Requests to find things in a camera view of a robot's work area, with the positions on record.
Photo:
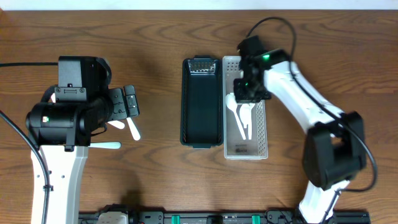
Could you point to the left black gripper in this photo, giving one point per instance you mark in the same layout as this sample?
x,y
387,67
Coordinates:
x,y
123,102

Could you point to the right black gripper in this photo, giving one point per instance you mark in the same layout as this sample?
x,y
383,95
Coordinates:
x,y
240,96

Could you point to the white plastic spoon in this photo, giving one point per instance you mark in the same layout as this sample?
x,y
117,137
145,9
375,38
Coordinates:
x,y
248,116
232,105
244,113

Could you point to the white plastic fork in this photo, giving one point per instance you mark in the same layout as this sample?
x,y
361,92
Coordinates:
x,y
133,129
53,98

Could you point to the dark green plastic basket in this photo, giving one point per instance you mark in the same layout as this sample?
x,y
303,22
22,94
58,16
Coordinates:
x,y
201,123

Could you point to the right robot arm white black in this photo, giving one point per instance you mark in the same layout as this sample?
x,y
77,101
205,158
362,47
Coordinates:
x,y
333,152

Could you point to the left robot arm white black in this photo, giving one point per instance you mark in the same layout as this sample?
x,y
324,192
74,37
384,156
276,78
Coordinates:
x,y
61,126

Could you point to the short white spoon left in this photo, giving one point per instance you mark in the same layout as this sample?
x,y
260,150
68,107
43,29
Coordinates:
x,y
117,124

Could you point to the clear plastic basket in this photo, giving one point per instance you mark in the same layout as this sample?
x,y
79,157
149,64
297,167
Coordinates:
x,y
234,146

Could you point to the fork with mint handle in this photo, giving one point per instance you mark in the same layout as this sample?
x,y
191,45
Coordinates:
x,y
106,145

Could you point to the black mounting rail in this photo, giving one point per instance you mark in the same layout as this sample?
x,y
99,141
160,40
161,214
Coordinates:
x,y
116,213

